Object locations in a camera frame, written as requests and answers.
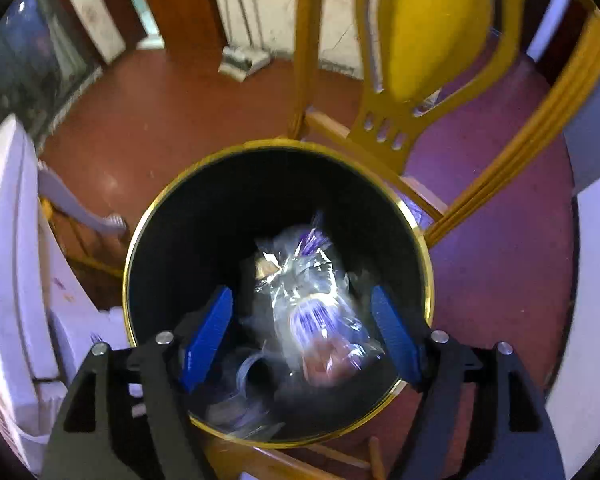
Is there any yellow wooden chair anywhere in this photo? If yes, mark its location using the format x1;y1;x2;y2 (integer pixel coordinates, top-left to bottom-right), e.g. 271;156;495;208
287;0;600;251
202;430;386;480

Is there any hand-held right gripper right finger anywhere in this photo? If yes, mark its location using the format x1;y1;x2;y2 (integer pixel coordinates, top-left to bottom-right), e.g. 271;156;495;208
370;284;566;480

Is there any black gold-rimmed trash bin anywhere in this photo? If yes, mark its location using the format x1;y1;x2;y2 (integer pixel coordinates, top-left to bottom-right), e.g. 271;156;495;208
122;139;435;450

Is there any clear purple print plastic bag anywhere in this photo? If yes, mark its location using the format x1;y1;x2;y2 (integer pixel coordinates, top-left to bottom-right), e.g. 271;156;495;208
252;210;386;388

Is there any white carved furniture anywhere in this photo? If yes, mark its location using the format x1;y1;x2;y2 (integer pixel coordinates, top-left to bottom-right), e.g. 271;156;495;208
0;114;131;466

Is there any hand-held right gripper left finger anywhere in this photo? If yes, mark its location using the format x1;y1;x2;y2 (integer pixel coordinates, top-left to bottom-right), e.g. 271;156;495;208
40;285;236;480

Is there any crumpled clear plastic film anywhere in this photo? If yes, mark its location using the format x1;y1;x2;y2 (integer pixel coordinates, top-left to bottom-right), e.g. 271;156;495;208
205;345;286;436

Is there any white mop head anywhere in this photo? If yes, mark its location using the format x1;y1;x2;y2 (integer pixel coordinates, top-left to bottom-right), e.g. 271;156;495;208
217;46;272;82

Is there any brown wooden door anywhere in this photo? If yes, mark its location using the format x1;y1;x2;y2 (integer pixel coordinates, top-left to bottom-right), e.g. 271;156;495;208
132;0;226;51

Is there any white door frame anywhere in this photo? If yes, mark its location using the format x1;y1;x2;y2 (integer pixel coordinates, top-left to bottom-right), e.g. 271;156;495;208
55;0;146;63

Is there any dark glass cabinet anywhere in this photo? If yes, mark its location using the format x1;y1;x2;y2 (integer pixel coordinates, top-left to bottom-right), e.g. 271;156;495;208
0;0;103;136

